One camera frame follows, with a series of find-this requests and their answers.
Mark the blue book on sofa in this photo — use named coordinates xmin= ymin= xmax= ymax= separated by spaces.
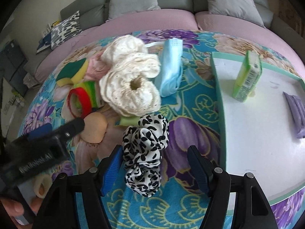
xmin=36 ymin=33 xmax=51 ymax=54

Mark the light green cloth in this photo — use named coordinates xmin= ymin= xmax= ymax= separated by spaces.
xmin=119 ymin=116 xmax=139 ymax=127

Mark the teal shallow cardboard box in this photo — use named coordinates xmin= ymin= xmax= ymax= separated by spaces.
xmin=210 ymin=52 xmax=304 ymax=205

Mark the pink sofa seat cover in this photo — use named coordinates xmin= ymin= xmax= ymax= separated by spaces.
xmin=34 ymin=9 xmax=304 ymax=82

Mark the cream lace scrunchie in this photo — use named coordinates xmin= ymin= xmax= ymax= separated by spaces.
xmin=99 ymin=52 xmax=161 ymax=117
xmin=100 ymin=35 xmax=148 ymax=66

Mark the black white patterned pillow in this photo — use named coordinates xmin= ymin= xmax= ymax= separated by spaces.
xmin=51 ymin=11 xmax=82 ymax=50

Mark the red tape roll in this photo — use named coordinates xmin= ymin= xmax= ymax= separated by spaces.
xmin=67 ymin=87 xmax=92 ymax=119

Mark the person's left hand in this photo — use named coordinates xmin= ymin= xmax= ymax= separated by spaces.
xmin=0 ymin=174 xmax=52 ymax=227

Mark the beige powder puff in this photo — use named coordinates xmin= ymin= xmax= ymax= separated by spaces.
xmin=80 ymin=112 xmax=108 ymax=144

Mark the grey sofa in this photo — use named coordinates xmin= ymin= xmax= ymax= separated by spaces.
xmin=24 ymin=0 xmax=304 ymax=81

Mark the blue face mask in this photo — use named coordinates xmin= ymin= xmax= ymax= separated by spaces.
xmin=153 ymin=38 xmax=184 ymax=97

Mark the pink white fluffy cloth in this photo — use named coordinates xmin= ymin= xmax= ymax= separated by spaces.
xmin=83 ymin=51 xmax=110 ymax=81

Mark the green yellow sponge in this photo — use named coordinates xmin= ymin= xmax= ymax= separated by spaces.
xmin=56 ymin=58 xmax=88 ymax=87

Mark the dark cabinet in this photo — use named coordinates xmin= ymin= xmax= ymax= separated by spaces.
xmin=1 ymin=40 xmax=28 ymax=96

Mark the black white leopard scrunchie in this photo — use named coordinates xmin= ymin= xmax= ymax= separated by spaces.
xmin=123 ymin=114 xmax=169 ymax=198

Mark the grey purple right cushion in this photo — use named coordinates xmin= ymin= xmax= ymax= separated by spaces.
xmin=207 ymin=0 xmax=264 ymax=27

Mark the purple tissue pack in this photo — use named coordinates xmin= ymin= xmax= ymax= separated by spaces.
xmin=284 ymin=92 xmax=305 ymax=139

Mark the green tissue pack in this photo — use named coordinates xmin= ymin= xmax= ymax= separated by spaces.
xmin=233 ymin=51 xmax=262 ymax=102
xmin=73 ymin=81 xmax=104 ymax=109

